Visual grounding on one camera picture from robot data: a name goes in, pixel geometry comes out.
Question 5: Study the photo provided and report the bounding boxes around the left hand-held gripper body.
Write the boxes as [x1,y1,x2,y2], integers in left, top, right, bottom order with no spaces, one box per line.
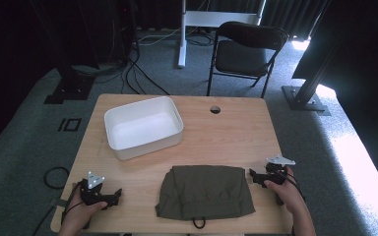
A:
[79,170,113,208]

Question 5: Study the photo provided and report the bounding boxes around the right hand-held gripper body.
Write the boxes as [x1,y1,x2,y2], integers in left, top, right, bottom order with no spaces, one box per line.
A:
[258,154,297,207]

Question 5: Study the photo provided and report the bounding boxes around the olive green pants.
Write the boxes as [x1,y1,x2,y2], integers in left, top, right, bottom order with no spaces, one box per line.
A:
[155,164,256,230]

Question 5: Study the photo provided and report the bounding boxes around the white plastic bin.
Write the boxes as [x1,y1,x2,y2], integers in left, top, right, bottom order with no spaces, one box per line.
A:
[103,95,185,161]

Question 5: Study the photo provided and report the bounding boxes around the person's left hand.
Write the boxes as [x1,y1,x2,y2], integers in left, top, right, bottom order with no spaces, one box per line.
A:
[60,192,108,230]

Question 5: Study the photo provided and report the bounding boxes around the person's right hand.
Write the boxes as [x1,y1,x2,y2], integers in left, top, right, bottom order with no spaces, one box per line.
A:
[263,166,305,214]

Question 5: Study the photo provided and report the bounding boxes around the grey tape piece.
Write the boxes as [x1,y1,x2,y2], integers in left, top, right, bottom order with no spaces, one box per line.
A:
[49,198,69,208]

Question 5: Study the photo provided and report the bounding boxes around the black folding chair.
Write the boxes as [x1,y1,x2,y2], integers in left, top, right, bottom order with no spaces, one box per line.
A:
[206,21,290,98]

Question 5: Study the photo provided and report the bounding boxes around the dark curtain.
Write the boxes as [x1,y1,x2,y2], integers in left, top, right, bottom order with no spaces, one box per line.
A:
[261,0,331,41]

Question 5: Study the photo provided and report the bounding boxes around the black cable loop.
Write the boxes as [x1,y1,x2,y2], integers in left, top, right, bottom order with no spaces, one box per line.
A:
[43,166,71,190]

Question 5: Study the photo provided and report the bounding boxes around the black stand with base plate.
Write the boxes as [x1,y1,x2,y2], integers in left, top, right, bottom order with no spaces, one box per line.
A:
[29,0,96,105]
[281,38,343,117]

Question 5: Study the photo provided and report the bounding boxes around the black floor cable bundle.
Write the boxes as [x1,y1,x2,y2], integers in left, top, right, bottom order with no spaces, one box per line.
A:
[72,55,171,96]

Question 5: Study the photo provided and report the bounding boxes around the white desk frame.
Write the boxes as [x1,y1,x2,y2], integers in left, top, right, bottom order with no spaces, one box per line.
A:
[177,0,268,69]

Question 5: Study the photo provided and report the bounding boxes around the white floor cable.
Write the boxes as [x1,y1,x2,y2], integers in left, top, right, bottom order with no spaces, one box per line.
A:
[137,27,182,47]

